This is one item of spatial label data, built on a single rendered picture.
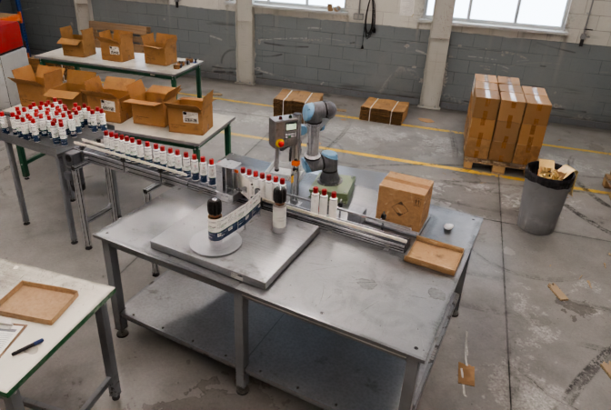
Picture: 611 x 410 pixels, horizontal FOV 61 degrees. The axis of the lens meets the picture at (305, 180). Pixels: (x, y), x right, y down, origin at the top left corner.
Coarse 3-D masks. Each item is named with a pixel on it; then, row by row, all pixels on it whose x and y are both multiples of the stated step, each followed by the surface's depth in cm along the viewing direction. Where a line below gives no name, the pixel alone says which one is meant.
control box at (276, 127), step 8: (272, 120) 333; (280, 120) 332; (288, 120) 334; (296, 120) 336; (272, 128) 335; (280, 128) 333; (296, 128) 339; (272, 136) 337; (280, 136) 335; (272, 144) 339; (288, 144) 341; (296, 144) 344
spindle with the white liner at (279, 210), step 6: (276, 186) 314; (282, 186) 314; (276, 192) 311; (282, 192) 311; (276, 198) 313; (282, 198) 312; (276, 204) 315; (282, 204) 315; (276, 210) 316; (282, 210) 316; (276, 216) 318; (282, 216) 318; (276, 222) 319; (282, 222) 320; (276, 228) 321; (282, 228) 322
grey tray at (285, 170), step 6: (282, 162) 402; (270, 168) 398; (282, 168) 403; (288, 168) 403; (300, 168) 400; (270, 174) 387; (276, 174) 385; (282, 174) 395; (288, 174) 395; (300, 174) 396; (288, 180) 385; (300, 180) 385
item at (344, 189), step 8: (344, 176) 389; (352, 176) 388; (312, 184) 381; (320, 184) 380; (336, 184) 379; (344, 184) 380; (352, 184) 380; (312, 192) 374; (320, 192) 372; (328, 192) 370; (336, 192) 369; (344, 192) 368; (352, 192) 386; (328, 200) 373; (344, 200) 371
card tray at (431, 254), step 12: (420, 240) 330; (432, 240) 326; (408, 252) 318; (420, 252) 319; (432, 252) 319; (444, 252) 320; (456, 252) 320; (420, 264) 306; (432, 264) 302; (444, 264) 309; (456, 264) 309
